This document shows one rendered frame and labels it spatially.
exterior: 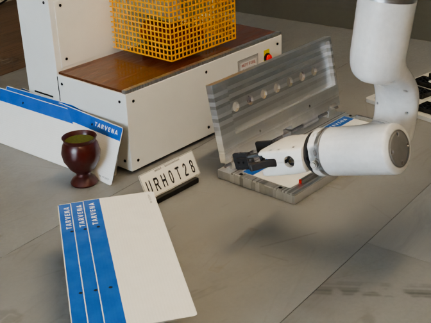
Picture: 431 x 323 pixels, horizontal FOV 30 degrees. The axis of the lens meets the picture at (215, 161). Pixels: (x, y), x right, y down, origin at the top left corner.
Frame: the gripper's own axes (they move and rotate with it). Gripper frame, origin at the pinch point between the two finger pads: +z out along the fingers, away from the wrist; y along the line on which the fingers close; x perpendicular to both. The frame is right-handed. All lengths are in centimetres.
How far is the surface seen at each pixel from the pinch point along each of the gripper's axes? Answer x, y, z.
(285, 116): -1.5, 33.0, 18.2
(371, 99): -8, 69, 19
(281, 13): 4, 234, 175
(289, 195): -12.6, 11.1, 3.5
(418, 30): -18, 240, 100
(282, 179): -10.7, 15.5, 8.2
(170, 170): -3.0, 1.0, 25.2
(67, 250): -2.4, -39.3, 8.4
